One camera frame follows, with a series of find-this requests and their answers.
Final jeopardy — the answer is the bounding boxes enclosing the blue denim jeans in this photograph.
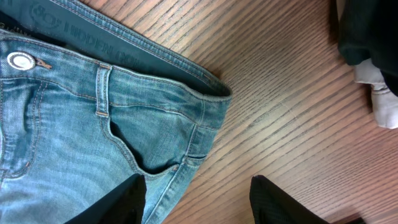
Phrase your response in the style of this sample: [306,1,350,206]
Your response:
[1,0,232,223]

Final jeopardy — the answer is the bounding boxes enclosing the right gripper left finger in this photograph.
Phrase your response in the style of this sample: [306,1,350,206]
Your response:
[66,174,147,224]

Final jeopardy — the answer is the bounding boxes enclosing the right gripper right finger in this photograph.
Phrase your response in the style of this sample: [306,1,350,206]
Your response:
[249,175,328,224]

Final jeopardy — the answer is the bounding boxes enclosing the beige garment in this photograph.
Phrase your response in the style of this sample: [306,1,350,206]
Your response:
[354,59,397,129]

